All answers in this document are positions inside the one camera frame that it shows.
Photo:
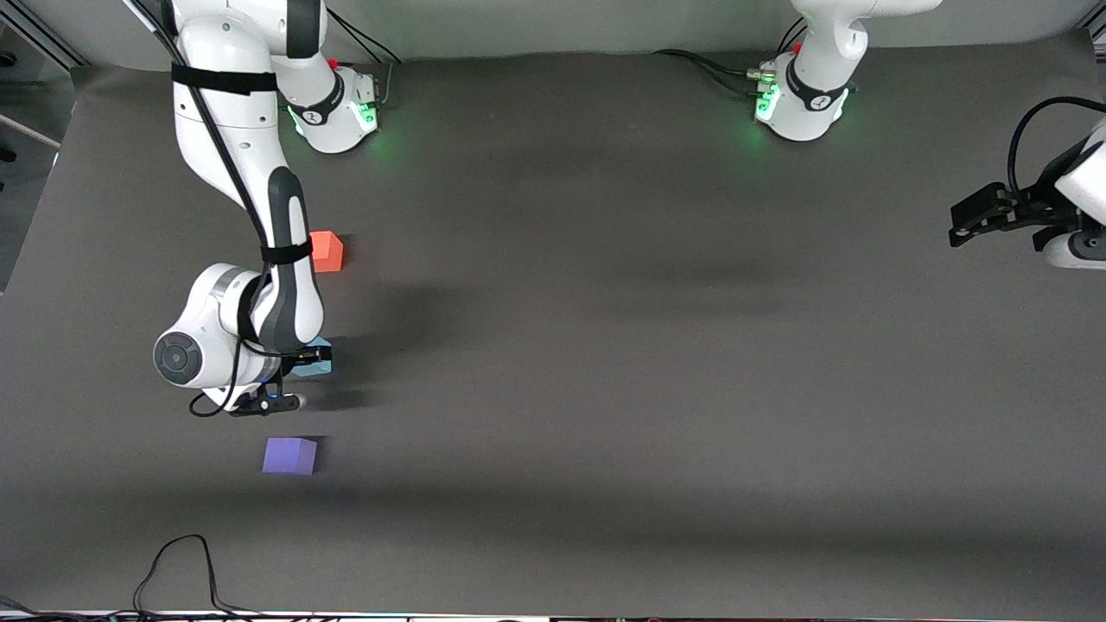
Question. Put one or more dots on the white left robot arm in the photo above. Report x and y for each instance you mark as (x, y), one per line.
(812, 121)

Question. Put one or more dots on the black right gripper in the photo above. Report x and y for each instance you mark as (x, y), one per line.
(300, 356)

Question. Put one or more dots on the orange foam block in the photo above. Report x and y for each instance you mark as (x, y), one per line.
(328, 251)

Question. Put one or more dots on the light blue foam block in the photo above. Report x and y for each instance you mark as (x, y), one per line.
(315, 369)

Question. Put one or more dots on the aluminium frame rail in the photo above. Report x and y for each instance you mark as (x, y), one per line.
(52, 43)
(1093, 33)

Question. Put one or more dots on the dark grey table mat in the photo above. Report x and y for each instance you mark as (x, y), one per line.
(605, 415)

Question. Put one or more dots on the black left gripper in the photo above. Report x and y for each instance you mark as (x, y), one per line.
(1034, 210)

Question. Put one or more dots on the purple foam block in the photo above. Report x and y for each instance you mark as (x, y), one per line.
(289, 456)

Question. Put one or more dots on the thin white bar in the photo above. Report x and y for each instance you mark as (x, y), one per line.
(34, 132)

